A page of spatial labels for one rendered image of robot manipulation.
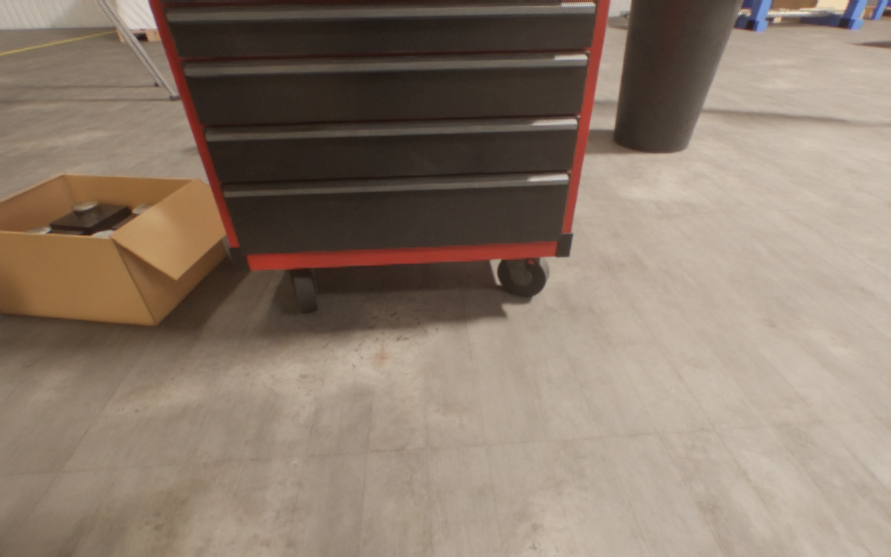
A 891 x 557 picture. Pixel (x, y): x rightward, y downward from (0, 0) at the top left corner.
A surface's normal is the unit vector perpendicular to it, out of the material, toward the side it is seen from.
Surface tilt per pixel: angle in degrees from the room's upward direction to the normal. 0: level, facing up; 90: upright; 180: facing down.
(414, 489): 0
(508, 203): 90
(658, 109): 94
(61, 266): 90
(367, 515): 0
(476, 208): 90
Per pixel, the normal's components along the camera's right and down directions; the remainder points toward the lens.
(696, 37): -0.04, 0.62
